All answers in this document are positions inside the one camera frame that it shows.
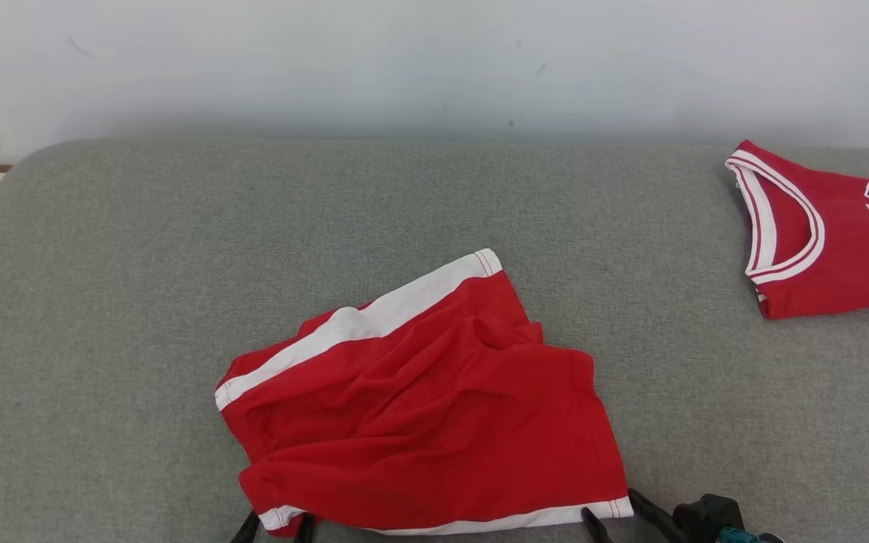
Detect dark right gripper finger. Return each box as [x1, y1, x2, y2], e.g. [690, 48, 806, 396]
[582, 507, 617, 543]
[628, 488, 689, 543]

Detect red shorts white stripe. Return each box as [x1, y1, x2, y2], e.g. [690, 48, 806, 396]
[214, 249, 635, 538]

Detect red Bulls shirt white sleeves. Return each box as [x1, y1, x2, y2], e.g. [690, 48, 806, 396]
[725, 140, 869, 320]

